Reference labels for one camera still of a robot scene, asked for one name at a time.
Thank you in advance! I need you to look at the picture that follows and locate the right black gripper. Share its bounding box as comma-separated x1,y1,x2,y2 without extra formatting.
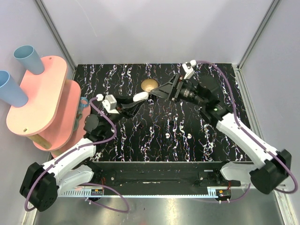
150,73,206,107

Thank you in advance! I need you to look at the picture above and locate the white earbud charging case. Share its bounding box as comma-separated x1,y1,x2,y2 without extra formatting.
133,91,149,102

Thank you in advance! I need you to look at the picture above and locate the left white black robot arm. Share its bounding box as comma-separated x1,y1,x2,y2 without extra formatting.
20,92,149,212

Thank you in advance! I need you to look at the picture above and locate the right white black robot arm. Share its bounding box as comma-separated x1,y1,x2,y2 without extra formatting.
150,75,292,194

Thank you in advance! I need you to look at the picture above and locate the gold metal bowl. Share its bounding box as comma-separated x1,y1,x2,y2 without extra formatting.
141,79,158,92

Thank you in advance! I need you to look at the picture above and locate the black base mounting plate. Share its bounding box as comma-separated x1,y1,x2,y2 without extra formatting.
67,161,241,195

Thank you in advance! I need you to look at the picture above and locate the pink two-tier wooden shelf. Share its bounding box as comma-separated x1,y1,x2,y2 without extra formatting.
6,56,90,157

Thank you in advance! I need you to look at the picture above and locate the rear light blue cup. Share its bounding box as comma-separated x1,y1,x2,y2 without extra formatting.
13,45,45,75

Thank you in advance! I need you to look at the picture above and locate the light blue cup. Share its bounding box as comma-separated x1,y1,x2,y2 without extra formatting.
0,70,28,107
13,45,45,75

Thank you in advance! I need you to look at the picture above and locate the front light blue cup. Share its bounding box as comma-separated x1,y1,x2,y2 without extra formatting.
0,70,28,107

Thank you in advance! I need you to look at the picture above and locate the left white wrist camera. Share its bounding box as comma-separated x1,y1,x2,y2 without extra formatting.
96,94,118,114

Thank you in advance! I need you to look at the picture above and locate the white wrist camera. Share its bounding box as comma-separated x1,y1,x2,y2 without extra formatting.
182,60,197,80
96,94,118,114

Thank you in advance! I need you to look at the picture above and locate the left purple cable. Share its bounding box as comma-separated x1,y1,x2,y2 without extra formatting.
24,97,130,213

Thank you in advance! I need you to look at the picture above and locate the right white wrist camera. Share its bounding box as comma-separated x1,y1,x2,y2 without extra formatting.
182,60,197,80

